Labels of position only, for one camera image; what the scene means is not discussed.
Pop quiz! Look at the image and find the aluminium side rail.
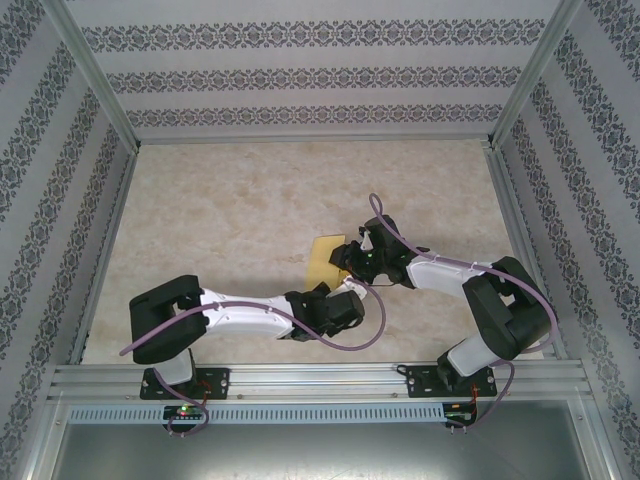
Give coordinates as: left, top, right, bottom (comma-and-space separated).
67, 144, 141, 366
482, 142, 574, 361

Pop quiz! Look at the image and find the grey sheet metal panel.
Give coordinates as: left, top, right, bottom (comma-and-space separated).
49, 422, 609, 480

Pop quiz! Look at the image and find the grey slotted cable duct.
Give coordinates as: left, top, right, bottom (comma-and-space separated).
67, 402, 479, 425

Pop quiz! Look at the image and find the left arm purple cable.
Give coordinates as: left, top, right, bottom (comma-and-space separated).
119, 282, 387, 437

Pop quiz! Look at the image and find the aluminium mounting rail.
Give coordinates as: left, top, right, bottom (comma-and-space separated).
47, 358, 592, 402

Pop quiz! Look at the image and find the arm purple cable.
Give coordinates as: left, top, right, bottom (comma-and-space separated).
119, 282, 387, 437
368, 193, 557, 431

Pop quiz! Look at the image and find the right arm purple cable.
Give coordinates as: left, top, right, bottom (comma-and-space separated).
368, 193, 557, 431

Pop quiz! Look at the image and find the aluminium frame post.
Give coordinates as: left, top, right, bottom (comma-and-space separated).
47, 0, 142, 151
489, 0, 586, 151

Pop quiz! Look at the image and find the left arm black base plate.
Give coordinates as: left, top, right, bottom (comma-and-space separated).
141, 367, 232, 402

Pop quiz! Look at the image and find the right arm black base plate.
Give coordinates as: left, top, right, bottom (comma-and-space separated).
405, 363, 500, 400

